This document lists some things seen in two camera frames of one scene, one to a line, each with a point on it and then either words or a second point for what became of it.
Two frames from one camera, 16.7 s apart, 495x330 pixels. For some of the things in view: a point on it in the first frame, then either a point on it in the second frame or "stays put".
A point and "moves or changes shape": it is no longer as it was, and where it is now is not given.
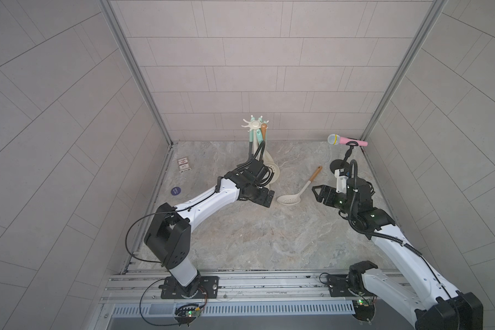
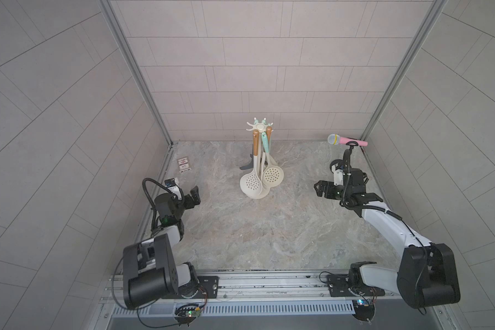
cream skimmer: (293, 199) moves or changes shape
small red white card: (183, 165) stays put
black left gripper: (261, 199) -> (194, 199)
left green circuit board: (186, 314) stays put
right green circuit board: (364, 310) stays put
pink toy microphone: (336, 139) stays put
